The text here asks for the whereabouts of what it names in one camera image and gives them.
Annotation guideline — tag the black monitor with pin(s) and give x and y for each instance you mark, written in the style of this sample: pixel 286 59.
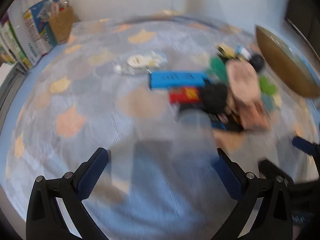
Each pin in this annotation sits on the black monitor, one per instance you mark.
pixel 303 16

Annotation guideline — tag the blue rectangular box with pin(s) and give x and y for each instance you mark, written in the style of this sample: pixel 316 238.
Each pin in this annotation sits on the blue rectangular box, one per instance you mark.
pixel 175 79

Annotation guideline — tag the cardboard pen holder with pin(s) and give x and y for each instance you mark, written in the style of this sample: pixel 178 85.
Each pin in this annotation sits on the cardboard pen holder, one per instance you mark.
pixel 61 24

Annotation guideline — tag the amber ribbed glass bowl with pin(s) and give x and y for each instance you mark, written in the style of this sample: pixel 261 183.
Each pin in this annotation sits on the amber ribbed glass bowl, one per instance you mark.
pixel 292 69

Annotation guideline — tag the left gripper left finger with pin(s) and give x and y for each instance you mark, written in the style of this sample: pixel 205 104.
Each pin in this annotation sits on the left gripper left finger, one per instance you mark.
pixel 44 217

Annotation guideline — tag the pens in holder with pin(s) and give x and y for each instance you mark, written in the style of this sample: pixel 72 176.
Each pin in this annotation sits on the pens in holder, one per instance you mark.
pixel 56 7

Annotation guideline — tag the stack of books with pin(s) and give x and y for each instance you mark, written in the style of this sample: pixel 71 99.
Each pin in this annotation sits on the stack of books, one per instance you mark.
pixel 26 33

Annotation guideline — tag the yellow rectangular device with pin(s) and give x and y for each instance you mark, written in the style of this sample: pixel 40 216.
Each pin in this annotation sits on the yellow rectangular device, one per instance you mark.
pixel 225 51

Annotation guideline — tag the light green translucent figurine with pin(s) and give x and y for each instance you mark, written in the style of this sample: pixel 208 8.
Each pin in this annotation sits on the light green translucent figurine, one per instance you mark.
pixel 266 86

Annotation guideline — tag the pink face toy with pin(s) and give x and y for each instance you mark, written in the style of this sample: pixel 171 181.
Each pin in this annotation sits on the pink face toy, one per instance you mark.
pixel 243 81

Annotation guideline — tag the fan pattern table mat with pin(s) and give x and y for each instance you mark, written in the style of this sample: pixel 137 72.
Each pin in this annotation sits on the fan pattern table mat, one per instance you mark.
pixel 160 181

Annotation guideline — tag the black blue card pack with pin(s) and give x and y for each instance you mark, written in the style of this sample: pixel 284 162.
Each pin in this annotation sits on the black blue card pack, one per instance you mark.
pixel 225 123

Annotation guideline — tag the clear packet with sticker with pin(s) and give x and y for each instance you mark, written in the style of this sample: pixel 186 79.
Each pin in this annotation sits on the clear packet with sticker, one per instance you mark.
pixel 145 62

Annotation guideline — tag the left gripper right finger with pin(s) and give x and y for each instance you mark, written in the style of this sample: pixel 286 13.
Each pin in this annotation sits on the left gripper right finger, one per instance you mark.
pixel 274 219

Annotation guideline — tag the red lighter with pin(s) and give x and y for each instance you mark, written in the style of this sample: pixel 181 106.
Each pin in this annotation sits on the red lighter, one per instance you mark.
pixel 184 95

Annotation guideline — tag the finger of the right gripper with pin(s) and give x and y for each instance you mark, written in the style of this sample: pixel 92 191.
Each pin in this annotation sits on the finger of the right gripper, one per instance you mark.
pixel 307 147
pixel 270 171

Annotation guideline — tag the black ball toy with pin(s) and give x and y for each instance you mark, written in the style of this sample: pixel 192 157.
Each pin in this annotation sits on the black ball toy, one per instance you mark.
pixel 257 62

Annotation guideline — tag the blue translucent figurine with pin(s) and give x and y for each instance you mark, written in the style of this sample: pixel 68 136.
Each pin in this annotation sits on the blue translucent figurine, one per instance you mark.
pixel 271 102

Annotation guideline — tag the red clothed doll figurine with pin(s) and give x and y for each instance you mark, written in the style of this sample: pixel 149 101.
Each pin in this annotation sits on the red clothed doll figurine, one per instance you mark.
pixel 214 97

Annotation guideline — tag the dark green translucent figurine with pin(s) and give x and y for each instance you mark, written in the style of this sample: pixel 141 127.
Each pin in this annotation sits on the dark green translucent figurine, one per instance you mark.
pixel 217 70

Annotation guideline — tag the pink capybara card box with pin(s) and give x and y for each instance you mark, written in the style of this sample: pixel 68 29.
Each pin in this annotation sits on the pink capybara card box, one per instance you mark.
pixel 253 116

